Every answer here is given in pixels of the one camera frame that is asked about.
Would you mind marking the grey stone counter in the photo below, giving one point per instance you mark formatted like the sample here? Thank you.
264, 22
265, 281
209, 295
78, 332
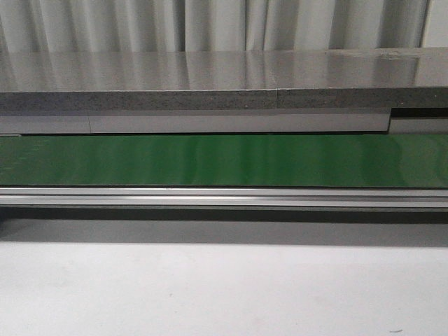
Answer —
395, 91

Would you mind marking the green conveyor belt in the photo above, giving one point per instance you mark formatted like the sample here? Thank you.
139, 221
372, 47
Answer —
229, 160

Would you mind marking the white pleated curtain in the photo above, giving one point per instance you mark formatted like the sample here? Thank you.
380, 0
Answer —
93, 26

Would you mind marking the aluminium conveyor side rail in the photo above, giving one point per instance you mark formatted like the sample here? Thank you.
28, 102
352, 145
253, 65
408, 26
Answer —
227, 197

